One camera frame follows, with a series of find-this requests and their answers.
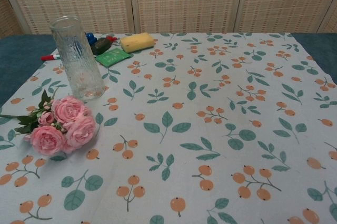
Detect pink rose bouquet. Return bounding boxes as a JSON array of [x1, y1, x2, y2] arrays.
[[0, 88, 97, 156]]

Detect transparent glass vase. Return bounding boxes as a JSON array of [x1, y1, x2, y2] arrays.
[[49, 15, 106, 101]]

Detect fruit leaf print tablecloth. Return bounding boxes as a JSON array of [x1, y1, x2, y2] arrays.
[[0, 32, 337, 224]]

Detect yellow sponge block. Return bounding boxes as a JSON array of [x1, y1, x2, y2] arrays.
[[120, 32, 155, 53]]

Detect green flat packet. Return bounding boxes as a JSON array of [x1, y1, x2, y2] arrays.
[[95, 48, 132, 66]]

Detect dark green small bottle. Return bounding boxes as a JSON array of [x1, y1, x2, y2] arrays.
[[90, 37, 113, 56]]

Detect red green marker pen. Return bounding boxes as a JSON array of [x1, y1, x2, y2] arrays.
[[40, 53, 61, 61]]

